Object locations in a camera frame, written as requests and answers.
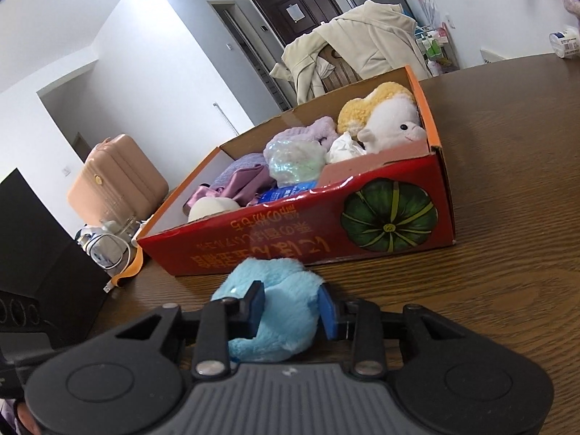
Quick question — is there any light blue plush toy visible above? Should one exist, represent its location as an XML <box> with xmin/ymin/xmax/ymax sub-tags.
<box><xmin>211</xmin><ymin>258</ymin><xmax>323</xmax><ymax>363</ymax></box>

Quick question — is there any white round sponge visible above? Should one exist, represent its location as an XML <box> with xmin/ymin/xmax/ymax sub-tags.
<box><xmin>188</xmin><ymin>196</ymin><xmax>241</xmax><ymax>223</ymax></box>

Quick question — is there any purple satin scrunchie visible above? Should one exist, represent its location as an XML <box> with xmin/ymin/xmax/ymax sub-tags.
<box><xmin>184</xmin><ymin>164</ymin><xmax>275</xmax><ymax>209</ymax></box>

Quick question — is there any blue wipes packet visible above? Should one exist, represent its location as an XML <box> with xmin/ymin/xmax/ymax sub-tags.
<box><xmin>258</xmin><ymin>181</ymin><xmax>316</xmax><ymax>204</ymax></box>

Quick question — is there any pink sponge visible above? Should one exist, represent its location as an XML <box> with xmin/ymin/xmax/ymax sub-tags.
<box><xmin>316</xmin><ymin>140</ymin><xmax>430</xmax><ymax>187</ymax></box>

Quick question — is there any lavender woven cloth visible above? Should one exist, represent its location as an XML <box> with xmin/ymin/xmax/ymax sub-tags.
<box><xmin>210</xmin><ymin>153</ymin><xmax>267</xmax><ymax>190</ymax></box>

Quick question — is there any iridescent plastic bag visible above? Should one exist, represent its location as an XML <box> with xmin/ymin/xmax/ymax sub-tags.
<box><xmin>264</xmin><ymin>140</ymin><xmax>326</xmax><ymax>187</ymax></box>

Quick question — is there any white tissue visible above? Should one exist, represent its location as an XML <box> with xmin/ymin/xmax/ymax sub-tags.
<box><xmin>326</xmin><ymin>133</ymin><xmax>366</xmax><ymax>164</ymax></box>

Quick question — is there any lilac fluffy headband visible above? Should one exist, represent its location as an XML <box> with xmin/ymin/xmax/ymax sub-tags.
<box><xmin>266</xmin><ymin>116</ymin><xmax>339</xmax><ymax>151</ymax></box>

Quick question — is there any yellow white plush toy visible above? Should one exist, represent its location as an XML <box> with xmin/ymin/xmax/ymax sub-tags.
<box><xmin>337</xmin><ymin>82</ymin><xmax>427</xmax><ymax>153</ymax></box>

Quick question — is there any black paper bag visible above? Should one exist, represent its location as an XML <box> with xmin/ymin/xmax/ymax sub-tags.
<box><xmin>0</xmin><ymin>170</ymin><xmax>109</xmax><ymax>346</ymax></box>

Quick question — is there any orange fabric band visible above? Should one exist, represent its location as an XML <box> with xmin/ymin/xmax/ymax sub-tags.
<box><xmin>110</xmin><ymin>245</ymin><xmax>145</xmax><ymax>288</ymax></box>

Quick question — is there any glass jar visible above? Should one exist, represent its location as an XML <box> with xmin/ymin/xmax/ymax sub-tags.
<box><xmin>100</xmin><ymin>218</ymin><xmax>140</xmax><ymax>258</ymax></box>

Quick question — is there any pink suitcase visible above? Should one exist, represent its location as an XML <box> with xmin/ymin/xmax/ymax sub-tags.
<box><xmin>67</xmin><ymin>134</ymin><xmax>169</xmax><ymax>226</ymax></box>

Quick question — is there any wooden chair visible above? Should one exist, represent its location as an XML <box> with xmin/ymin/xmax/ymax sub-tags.
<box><xmin>319</xmin><ymin>45</ymin><xmax>361</xmax><ymax>92</ymax></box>

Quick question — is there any beige coat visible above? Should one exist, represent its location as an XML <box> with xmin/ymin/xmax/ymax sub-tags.
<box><xmin>270</xmin><ymin>0</ymin><xmax>431</xmax><ymax>104</ymax></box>

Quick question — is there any dark brown door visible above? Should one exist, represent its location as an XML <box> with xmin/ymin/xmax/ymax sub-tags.
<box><xmin>252</xmin><ymin>0</ymin><xmax>342</xmax><ymax>46</ymax></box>

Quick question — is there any white tissue pack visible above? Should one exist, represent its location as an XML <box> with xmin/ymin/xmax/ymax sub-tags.
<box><xmin>548</xmin><ymin>26</ymin><xmax>580</xmax><ymax>59</ymax></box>

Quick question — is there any white charger with cable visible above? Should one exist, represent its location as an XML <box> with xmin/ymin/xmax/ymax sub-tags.
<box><xmin>75</xmin><ymin>227</ymin><xmax>133</xmax><ymax>293</ymax></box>

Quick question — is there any white board by wall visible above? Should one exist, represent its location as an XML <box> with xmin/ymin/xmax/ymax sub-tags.
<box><xmin>480</xmin><ymin>47</ymin><xmax>509</xmax><ymax>64</ymax></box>

